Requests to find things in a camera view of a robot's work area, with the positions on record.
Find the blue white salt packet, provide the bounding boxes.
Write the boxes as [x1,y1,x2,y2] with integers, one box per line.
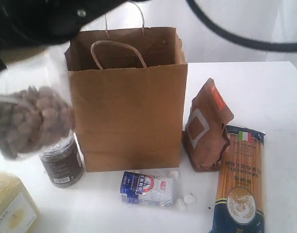
[120,171,174,208]

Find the dark can silver pull-tab lid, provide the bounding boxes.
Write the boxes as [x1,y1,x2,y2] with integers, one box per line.
[39,134,84,188]

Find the clear jar yellow lid nuts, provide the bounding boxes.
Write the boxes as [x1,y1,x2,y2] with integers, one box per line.
[0,46,75,160]

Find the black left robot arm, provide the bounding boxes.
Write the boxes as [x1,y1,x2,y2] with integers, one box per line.
[0,0,125,72]

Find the brown paper shopping bag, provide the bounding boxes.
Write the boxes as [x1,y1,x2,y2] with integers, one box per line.
[64,1,189,173]

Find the brown coffee pouch orange label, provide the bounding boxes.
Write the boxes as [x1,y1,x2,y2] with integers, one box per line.
[182,78,234,172]

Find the white crumpled piece upper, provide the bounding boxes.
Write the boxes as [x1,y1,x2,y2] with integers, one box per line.
[169,170,179,180]

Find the white crumpled piece right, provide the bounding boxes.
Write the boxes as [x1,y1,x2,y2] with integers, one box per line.
[183,194,196,205]

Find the spaghetti pack dark blue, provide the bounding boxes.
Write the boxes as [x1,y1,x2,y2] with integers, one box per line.
[211,125,265,233]

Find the clear bottle yellow millet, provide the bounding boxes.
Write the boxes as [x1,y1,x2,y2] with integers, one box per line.
[0,171,40,233]

